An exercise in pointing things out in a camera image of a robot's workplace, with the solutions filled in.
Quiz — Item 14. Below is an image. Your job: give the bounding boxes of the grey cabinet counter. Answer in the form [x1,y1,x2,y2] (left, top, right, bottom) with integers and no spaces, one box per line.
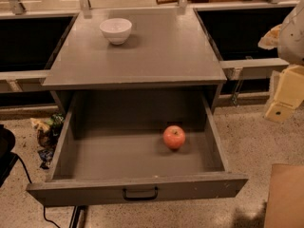
[43,8,226,107]

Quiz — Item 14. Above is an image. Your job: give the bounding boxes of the metal bracket clamp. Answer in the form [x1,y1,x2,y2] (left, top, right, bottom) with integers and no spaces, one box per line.
[231,67,243,106]

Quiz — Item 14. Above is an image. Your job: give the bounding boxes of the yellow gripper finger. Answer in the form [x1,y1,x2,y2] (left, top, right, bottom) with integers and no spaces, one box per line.
[257,24,281,50]
[264,65,304,123]

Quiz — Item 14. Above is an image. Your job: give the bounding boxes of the brown cardboard box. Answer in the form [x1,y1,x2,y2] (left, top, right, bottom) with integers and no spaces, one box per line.
[264,164,304,228]

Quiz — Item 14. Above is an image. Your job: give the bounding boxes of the black cable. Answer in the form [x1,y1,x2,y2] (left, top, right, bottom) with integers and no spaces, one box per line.
[13,154,61,228]

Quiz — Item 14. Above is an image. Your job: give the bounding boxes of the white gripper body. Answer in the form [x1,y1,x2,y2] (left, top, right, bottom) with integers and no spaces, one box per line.
[277,0,304,66]

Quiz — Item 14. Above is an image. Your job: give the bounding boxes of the black device on floor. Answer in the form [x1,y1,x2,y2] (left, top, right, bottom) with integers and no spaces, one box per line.
[0,124,17,187]

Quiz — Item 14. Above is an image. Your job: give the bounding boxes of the crumpled snack bags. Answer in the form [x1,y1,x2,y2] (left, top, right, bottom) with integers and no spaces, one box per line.
[30,113,65,169]

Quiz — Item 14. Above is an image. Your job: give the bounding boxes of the red apple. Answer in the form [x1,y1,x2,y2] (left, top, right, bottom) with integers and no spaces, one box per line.
[162,125,186,150]

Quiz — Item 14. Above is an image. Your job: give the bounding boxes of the grey open drawer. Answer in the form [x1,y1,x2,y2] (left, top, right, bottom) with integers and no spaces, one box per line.
[27,89,248,207]

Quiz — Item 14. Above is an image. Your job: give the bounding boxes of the white ceramic bowl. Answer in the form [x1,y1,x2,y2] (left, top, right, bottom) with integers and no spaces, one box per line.
[100,18,132,45]

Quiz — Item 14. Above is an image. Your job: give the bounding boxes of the black drawer handle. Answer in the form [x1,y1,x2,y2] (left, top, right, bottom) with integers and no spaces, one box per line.
[123,187,159,201]

